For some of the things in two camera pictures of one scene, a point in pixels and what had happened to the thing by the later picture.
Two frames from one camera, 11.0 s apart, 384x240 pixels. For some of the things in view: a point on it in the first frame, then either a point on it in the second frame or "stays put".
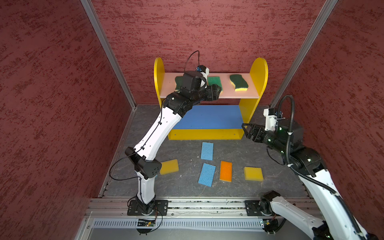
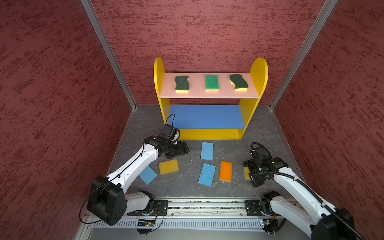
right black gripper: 259,129 to 255,180
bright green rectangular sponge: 214,80 stays put
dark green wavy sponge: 239,83 stays put
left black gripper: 212,95 to 182,150
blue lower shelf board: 211,116 stays put
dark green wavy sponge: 179,81 stays put
